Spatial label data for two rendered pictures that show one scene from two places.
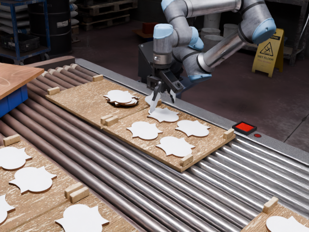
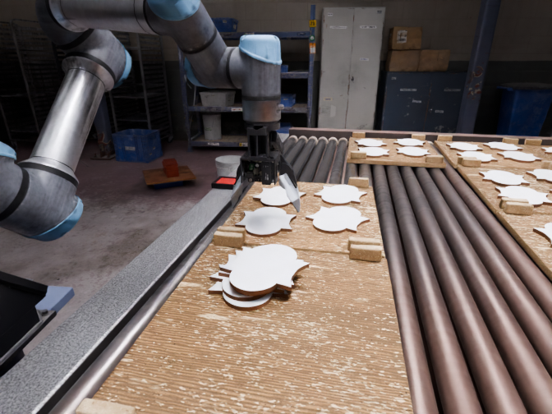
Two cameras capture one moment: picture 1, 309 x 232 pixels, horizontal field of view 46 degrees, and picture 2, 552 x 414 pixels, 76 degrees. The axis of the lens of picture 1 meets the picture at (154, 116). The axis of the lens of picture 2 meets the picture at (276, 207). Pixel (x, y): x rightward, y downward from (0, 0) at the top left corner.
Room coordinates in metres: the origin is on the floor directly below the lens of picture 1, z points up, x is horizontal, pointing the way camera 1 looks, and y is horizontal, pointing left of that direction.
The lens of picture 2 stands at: (1.79, 0.61, 1.28)
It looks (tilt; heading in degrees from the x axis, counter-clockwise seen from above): 23 degrees down; 239
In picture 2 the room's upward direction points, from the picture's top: straight up
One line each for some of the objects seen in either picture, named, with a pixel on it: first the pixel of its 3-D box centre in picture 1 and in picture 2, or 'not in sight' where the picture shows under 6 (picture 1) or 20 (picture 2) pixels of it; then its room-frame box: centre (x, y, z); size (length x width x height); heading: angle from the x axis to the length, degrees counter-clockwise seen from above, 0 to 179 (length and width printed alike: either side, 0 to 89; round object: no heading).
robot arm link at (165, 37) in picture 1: (163, 38); (259, 67); (1.45, -0.02, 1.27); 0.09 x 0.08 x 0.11; 122
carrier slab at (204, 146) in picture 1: (168, 132); (305, 211); (1.30, -0.06, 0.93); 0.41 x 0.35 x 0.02; 49
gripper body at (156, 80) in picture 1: (160, 76); (262, 152); (1.45, -0.02, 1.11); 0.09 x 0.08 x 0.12; 49
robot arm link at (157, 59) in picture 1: (161, 58); (263, 111); (1.44, -0.02, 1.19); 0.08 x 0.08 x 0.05
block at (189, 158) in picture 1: (186, 159); (358, 181); (1.07, -0.12, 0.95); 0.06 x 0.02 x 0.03; 139
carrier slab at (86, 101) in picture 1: (101, 100); (274, 322); (1.58, 0.25, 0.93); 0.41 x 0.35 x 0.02; 48
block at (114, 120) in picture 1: (111, 121); (363, 245); (1.33, 0.17, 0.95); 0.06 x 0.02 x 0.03; 139
